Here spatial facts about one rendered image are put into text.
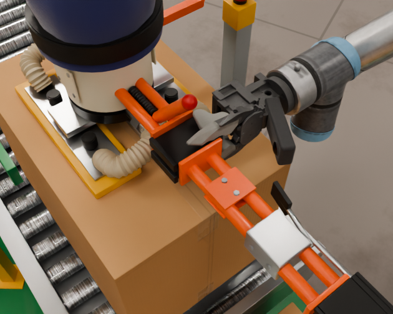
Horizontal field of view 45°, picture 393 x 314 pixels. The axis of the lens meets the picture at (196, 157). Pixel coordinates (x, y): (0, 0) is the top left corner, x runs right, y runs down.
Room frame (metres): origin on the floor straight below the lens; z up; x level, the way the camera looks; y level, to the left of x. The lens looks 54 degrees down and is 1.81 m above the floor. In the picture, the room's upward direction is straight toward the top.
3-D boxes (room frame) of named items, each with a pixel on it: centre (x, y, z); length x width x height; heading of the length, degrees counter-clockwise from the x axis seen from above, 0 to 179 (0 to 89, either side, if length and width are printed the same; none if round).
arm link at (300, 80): (0.60, -0.16, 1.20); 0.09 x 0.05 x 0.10; 37
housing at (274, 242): (0.30, -0.11, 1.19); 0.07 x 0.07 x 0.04; 38
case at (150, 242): (0.66, 0.16, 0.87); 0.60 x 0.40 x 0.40; 37
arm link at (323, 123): (0.66, -0.25, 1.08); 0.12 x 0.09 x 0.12; 163
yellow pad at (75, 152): (0.61, 0.24, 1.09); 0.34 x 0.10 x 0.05; 38
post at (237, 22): (1.14, -0.12, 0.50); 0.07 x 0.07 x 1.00; 37
